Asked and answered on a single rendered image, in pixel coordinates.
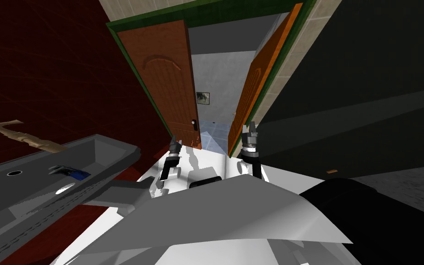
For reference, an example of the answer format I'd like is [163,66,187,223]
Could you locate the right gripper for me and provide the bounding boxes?
[241,121,259,148]

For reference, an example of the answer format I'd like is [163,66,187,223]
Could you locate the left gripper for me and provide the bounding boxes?
[168,139,183,156]

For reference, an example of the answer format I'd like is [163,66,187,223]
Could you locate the brown wooden door leaf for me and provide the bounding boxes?
[227,3,304,157]
[117,19,203,150]

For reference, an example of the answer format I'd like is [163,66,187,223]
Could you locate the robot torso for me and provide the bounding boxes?
[52,144,353,265]

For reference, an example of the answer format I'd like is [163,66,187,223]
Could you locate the blue and grey object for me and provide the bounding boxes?
[48,165,92,182]

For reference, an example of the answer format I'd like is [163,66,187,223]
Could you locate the dark cabinet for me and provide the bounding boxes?
[255,0,424,182]

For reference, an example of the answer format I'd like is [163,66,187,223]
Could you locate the tan faucet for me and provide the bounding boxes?
[0,119,68,154]

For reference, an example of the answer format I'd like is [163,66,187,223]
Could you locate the grey sink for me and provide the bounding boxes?
[0,134,142,265]

